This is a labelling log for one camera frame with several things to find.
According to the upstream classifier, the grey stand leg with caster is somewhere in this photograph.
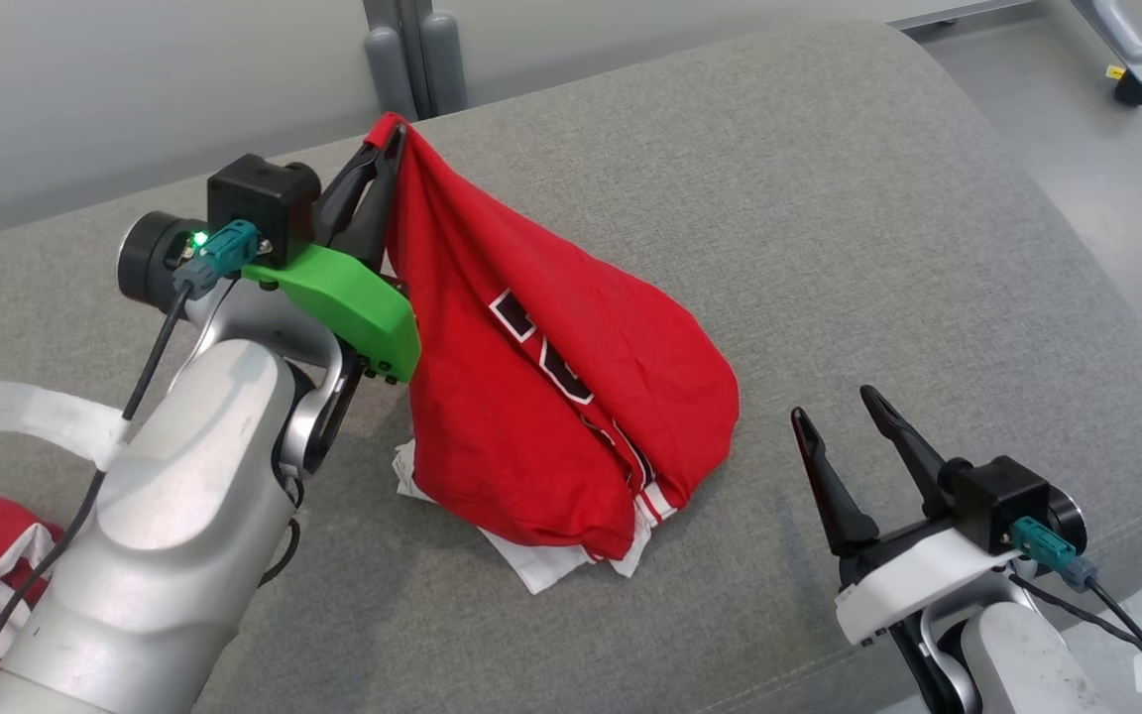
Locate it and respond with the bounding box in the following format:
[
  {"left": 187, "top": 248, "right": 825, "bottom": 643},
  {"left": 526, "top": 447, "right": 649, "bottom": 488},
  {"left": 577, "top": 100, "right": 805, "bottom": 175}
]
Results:
[{"left": 1072, "top": 0, "right": 1142, "bottom": 107}]

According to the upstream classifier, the grey partition post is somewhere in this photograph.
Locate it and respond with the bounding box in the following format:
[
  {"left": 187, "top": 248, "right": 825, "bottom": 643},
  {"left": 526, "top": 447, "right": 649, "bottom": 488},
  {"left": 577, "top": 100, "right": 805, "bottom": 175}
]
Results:
[{"left": 363, "top": 0, "right": 468, "bottom": 120}]

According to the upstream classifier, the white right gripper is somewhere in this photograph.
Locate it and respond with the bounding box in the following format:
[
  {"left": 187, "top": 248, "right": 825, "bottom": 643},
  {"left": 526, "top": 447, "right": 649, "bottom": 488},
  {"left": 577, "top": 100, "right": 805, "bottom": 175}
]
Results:
[{"left": 791, "top": 385, "right": 1018, "bottom": 646}]

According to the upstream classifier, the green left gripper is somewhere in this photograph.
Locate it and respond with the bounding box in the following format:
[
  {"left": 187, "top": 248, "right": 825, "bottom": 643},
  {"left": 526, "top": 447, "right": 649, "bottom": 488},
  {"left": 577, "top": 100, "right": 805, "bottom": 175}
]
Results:
[{"left": 242, "top": 124, "right": 423, "bottom": 386}]

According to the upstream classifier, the white tape strap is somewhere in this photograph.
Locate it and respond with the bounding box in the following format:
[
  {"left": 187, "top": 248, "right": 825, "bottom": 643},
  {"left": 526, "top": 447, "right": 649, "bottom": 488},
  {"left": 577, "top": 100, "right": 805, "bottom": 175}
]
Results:
[{"left": 0, "top": 380, "right": 131, "bottom": 469}]

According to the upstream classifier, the red Bulls 23 jersey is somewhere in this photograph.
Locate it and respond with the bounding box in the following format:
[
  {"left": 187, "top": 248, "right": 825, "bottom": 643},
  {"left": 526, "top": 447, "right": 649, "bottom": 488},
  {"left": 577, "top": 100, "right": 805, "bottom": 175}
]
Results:
[{"left": 365, "top": 112, "right": 741, "bottom": 596}]

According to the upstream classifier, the grey baseboard strip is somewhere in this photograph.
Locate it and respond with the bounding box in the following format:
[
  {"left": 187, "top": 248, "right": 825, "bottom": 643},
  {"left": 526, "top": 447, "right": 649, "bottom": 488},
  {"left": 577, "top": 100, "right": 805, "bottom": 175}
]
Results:
[{"left": 886, "top": 0, "right": 1040, "bottom": 31}]

